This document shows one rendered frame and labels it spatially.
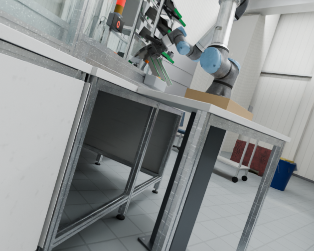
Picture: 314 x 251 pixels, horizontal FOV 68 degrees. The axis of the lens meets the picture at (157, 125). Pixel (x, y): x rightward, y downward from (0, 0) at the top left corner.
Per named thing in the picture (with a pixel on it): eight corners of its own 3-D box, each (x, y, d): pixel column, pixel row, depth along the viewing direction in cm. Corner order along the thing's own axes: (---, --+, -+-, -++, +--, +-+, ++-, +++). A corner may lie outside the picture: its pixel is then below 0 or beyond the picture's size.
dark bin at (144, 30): (168, 59, 185) (174, 51, 183) (160, 53, 173) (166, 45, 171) (146, 40, 196) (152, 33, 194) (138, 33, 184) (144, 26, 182)
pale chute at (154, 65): (162, 83, 186) (167, 80, 184) (154, 79, 174) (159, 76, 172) (149, 55, 194) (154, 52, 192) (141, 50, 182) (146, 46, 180)
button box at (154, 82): (164, 92, 153) (167, 83, 152) (153, 86, 133) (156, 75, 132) (154, 89, 155) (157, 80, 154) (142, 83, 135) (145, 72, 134)
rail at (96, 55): (159, 98, 169) (164, 83, 168) (84, 64, 85) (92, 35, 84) (153, 96, 171) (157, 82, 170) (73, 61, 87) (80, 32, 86)
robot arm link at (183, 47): (196, 52, 144) (190, 40, 149) (185, 43, 136) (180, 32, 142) (187, 60, 148) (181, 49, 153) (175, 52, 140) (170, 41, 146)
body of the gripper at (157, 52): (149, 57, 150) (165, 47, 147) (144, 46, 152) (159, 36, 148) (153, 61, 158) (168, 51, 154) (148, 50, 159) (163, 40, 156)
